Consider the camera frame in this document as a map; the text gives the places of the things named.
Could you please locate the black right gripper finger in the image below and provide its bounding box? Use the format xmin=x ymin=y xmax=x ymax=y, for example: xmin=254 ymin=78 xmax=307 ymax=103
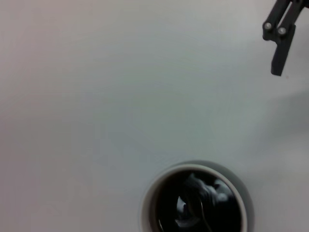
xmin=262 ymin=0 xmax=302 ymax=77

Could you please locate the grey ceramic cup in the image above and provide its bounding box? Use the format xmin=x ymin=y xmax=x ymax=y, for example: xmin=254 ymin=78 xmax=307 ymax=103
xmin=140 ymin=159 xmax=255 ymax=232

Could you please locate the dark coffee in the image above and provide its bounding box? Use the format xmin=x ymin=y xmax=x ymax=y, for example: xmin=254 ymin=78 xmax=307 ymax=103
xmin=155 ymin=169 xmax=242 ymax=232

